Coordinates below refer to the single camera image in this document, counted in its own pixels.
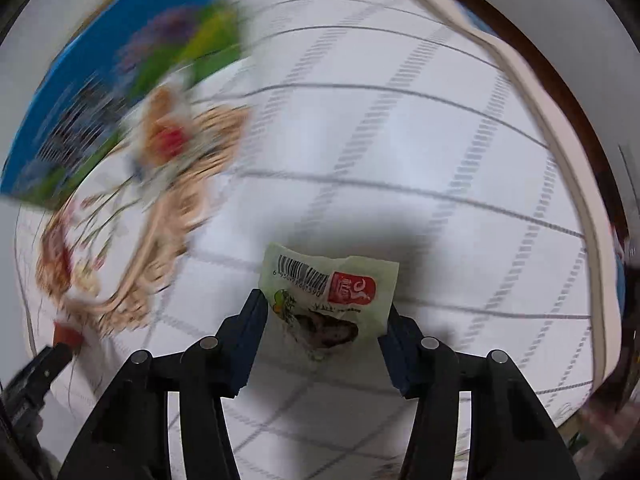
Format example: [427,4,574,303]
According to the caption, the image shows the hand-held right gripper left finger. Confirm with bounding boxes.
[57,287,271,480]

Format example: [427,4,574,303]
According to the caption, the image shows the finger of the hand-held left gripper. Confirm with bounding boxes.
[15,342,76,397]

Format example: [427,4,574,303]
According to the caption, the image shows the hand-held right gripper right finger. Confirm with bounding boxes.
[377,305,583,480]

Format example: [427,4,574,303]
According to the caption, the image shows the small pale green snack packet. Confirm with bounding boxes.
[260,242,400,363]

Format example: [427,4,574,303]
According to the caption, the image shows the blue printed cardboard box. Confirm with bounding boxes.
[0,0,248,211]

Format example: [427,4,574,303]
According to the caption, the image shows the white checkered quilt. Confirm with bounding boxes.
[15,0,626,480]

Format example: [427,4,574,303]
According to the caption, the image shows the blue bed sheet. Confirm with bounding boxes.
[614,252,627,326]

